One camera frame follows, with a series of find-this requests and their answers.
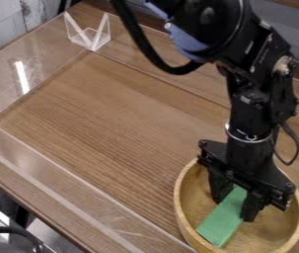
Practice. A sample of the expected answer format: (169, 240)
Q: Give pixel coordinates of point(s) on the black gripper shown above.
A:
(245, 164)

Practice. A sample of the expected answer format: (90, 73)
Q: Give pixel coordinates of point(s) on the green rectangular block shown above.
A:
(224, 220)

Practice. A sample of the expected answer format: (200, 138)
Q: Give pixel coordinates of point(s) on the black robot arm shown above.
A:
(221, 31)

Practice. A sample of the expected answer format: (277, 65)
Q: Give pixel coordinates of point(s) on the brown wooden bowl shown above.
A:
(272, 234)

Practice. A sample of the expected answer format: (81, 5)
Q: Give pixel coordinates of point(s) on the clear acrylic front wall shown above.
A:
(100, 224)

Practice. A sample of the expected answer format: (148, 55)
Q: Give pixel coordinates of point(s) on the clear acrylic corner bracket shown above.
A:
(90, 38)

